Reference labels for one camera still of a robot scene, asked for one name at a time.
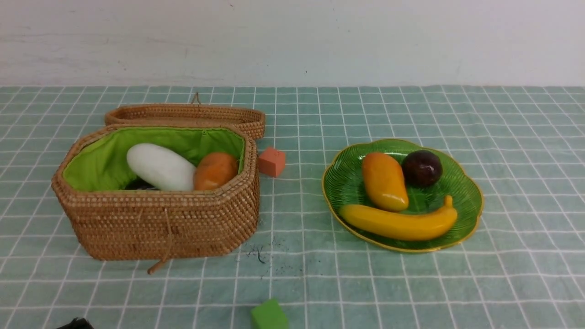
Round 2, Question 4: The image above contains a woven rattan basket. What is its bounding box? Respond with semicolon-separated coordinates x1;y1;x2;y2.
52;124;260;261

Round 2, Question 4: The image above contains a dark purple plastic mangosteen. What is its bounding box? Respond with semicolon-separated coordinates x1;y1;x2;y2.
401;149;443;189

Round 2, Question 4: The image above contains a yellow plastic banana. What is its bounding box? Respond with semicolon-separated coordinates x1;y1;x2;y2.
338;196;458;241

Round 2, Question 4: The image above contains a purple plastic eggplant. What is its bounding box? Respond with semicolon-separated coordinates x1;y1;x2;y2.
124;178;159;190

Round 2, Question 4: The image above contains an orange yellow plastic mango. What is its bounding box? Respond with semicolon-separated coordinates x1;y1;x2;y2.
362;152;409;212

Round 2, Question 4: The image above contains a green fabric basket liner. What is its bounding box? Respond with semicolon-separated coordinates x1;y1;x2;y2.
63;126;245;191

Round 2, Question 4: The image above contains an orange foam cube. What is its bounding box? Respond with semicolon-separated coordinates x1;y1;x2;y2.
258;147;286;178

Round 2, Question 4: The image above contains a green checked tablecloth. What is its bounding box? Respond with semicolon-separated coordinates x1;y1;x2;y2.
0;85;585;329

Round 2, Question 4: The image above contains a white plastic radish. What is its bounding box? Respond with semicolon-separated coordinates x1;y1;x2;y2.
126;143;196;191

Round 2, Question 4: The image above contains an orange brown plastic potato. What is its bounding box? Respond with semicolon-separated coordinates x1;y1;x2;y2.
193;152;239;190

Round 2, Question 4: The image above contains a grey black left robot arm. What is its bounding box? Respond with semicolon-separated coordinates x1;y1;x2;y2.
57;317;94;329

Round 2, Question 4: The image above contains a green foam cube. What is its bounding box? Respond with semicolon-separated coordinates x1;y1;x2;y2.
250;298;289;329

